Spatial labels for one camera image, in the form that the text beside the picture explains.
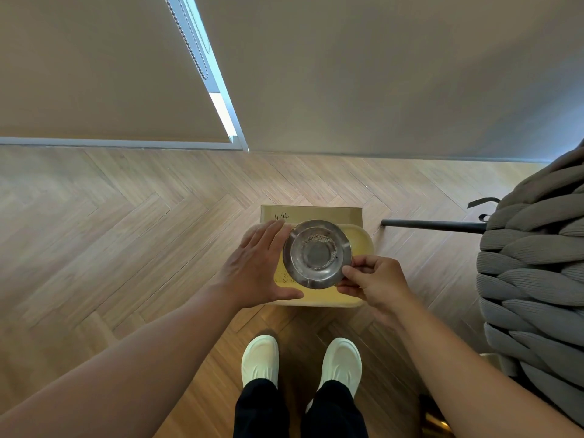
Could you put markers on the yellow lidded bin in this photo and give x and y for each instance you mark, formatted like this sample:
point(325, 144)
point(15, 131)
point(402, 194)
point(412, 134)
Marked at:
point(360, 241)

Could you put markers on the person's left white shoe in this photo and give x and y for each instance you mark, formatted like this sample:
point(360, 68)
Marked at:
point(260, 360)

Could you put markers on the brown cardboard box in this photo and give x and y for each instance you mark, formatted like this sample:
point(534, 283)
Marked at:
point(319, 213)

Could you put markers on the person's right forearm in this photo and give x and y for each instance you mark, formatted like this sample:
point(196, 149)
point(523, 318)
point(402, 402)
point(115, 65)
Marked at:
point(470, 383)

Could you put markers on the person's left hand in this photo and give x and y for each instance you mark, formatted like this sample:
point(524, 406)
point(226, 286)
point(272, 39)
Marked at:
point(255, 273)

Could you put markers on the person's right hand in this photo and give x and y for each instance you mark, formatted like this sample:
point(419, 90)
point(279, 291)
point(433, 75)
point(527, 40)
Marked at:
point(383, 282)

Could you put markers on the person's black trousers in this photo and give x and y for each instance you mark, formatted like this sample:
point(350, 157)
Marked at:
point(260, 415)

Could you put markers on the grey ash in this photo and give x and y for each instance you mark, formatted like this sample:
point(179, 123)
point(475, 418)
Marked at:
point(319, 238)

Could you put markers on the person's white shoe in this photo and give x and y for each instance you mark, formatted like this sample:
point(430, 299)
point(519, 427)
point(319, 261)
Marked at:
point(260, 360)
point(340, 362)

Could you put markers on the round marble table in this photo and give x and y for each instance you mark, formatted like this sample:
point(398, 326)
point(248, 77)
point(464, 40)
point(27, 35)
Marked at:
point(435, 421)

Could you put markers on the clear glass ashtray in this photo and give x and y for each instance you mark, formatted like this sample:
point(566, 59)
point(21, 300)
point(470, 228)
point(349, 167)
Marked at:
point(296, 260)

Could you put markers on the person's right white shoe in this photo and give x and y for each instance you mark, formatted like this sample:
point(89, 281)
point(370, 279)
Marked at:
point(340, 362)

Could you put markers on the grey woven chair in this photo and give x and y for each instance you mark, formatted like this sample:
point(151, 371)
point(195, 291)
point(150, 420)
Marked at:
point(534, 278)

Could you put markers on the person's left forearm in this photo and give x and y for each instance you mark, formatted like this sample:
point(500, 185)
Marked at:
point(127, 374)

